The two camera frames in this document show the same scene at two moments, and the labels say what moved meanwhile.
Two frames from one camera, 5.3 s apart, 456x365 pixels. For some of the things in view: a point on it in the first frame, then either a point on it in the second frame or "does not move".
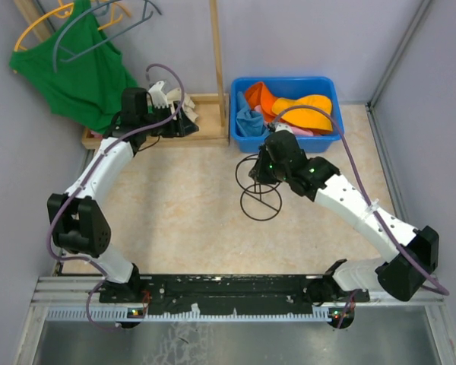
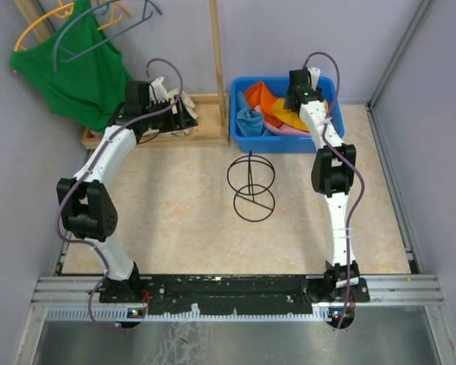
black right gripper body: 266,172 -> 286,103
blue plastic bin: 283,87 does not move
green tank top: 79,71 does not move
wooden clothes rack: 213,109 does not move
